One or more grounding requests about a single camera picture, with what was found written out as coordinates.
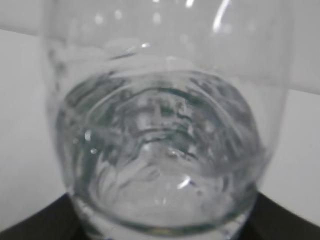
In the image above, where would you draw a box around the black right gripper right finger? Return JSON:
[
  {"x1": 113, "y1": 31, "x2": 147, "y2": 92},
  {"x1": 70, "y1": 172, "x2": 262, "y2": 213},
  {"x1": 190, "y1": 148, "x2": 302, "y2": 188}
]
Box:
[{"x1": 239, "y1": 193, "x2": 320, "y2": 240}]

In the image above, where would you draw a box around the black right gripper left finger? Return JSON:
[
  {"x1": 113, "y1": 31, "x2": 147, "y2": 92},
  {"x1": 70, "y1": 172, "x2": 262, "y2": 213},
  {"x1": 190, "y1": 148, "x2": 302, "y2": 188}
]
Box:
[{"x1": 0, "y1": 194, "x2": 88, "y2": 240}]

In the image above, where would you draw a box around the clear water bottle green label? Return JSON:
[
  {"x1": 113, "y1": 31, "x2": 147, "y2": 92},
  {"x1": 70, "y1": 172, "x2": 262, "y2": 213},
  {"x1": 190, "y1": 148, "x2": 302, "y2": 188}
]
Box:
[{"x1": 41, "y1": 0, "x2": 292, "y2": 240}]

